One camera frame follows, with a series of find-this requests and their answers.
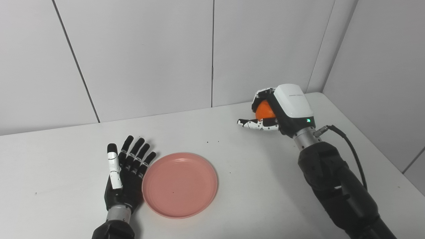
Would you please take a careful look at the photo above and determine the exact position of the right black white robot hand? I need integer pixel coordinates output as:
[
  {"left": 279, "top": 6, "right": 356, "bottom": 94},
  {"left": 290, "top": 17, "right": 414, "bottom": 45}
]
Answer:
[{"left": 237, "top": 84, "right": 316, "bottom": 138}]

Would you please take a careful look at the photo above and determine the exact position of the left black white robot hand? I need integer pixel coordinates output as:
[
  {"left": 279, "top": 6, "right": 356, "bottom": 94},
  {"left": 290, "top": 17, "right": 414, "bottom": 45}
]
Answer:
[{"left": 104, "top": 135, "right": 157, "bottom": 213}]

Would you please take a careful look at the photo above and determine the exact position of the orange fruit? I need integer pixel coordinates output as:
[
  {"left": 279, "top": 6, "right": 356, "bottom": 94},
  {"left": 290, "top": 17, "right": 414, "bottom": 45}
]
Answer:
[{"left": 255, "top": 100, "right": 277, "bottom": 120}]

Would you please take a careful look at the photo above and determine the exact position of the pink round plate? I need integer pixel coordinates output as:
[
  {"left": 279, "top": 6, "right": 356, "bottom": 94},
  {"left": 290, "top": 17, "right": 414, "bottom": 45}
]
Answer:
[{"left": 141, "top": 152, "right": 218, "bottom": 219}]

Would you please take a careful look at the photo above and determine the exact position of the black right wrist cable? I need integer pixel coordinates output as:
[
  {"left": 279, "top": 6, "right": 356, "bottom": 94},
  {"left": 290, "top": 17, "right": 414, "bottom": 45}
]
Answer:
[{"left": 314, "top": 125, "right": 368, "bottom": 190}]

